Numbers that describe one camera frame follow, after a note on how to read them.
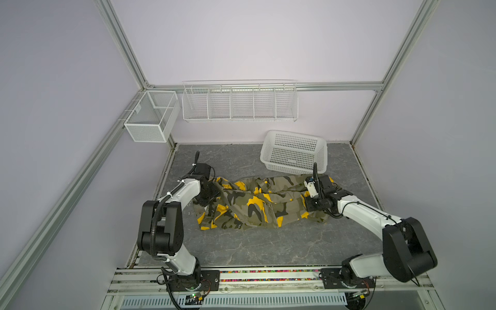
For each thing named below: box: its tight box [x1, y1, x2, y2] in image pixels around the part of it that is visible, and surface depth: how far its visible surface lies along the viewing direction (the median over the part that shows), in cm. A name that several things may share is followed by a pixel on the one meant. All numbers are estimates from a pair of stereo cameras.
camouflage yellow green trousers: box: [192, 174, 330, 231], surface depth 90 cm
